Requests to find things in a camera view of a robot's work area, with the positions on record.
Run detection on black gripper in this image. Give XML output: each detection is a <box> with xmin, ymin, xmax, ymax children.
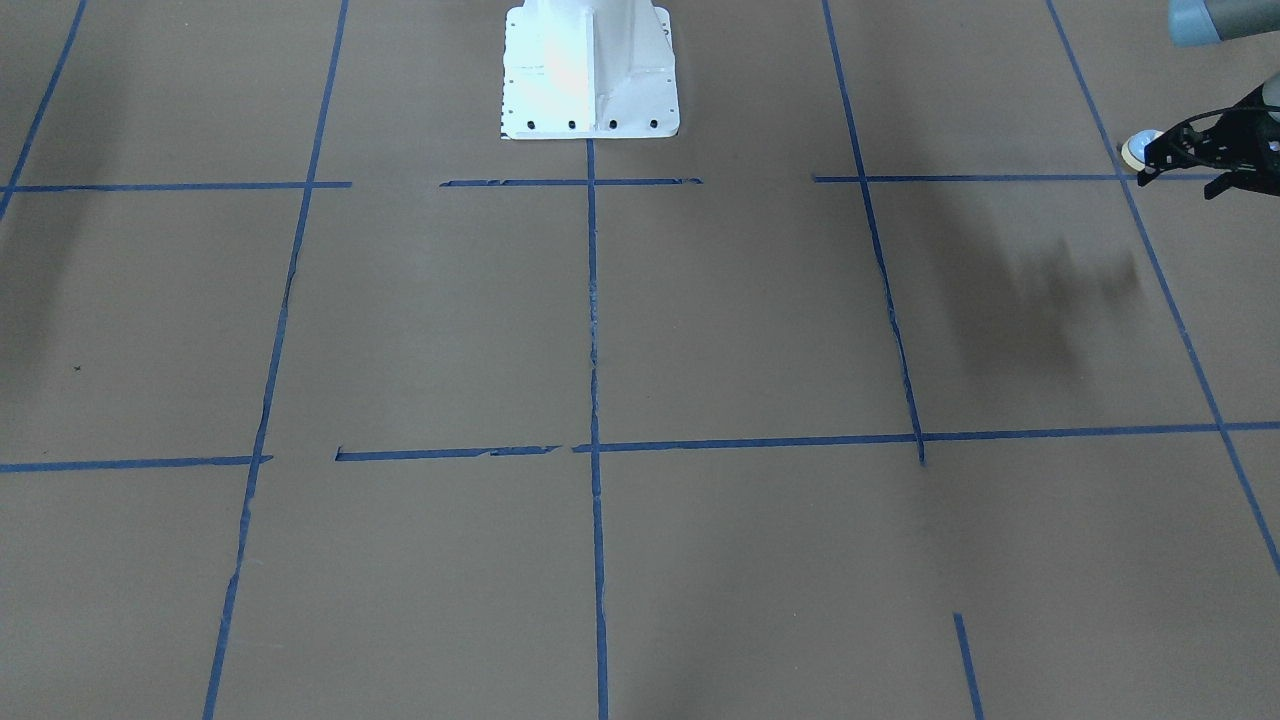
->
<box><xmin>1251</xmin><ymin>85</ymin><xmax>1279</xmax><ymax>176</ymax></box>

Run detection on white pedestal column with base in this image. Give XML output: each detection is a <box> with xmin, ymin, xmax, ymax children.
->
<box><xmin>500</xmin><ymin>1</ymin><xmax>681</xmax><ymax>141</ymax></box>

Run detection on small blue white bell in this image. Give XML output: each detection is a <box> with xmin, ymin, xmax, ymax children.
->
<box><xmin>1117</xmin><ymin>129</ymin><xmax>1164</xmax><ymax>174</ymax></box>

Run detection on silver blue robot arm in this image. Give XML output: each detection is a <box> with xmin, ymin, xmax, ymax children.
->
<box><xmin>1164</xmin><ymin>1</ymin><xmax>1279</xmax><ymax>196</ymax></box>

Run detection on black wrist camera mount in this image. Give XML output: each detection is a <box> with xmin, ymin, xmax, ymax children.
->
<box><xmin>1137</xmin><ymin>90</ymin><xmax>1279</xmax><ymax>200</ymax></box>

